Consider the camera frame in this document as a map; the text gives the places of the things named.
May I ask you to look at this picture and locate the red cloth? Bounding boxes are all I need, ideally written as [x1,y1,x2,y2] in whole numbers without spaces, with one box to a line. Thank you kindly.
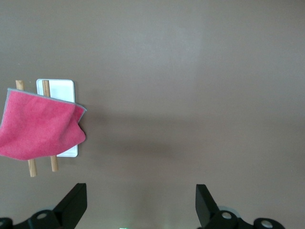
[0,87,87,161]

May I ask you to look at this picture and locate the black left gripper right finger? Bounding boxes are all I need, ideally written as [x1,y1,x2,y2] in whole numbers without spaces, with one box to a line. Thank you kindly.
[195,183,285,229]

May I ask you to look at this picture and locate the white rack with wooden bars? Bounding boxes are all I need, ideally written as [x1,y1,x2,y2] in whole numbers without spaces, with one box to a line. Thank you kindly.
[15,79,79,177]

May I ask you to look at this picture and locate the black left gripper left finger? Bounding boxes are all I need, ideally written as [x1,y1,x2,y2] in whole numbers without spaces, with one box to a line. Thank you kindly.
[0,182,88,229]

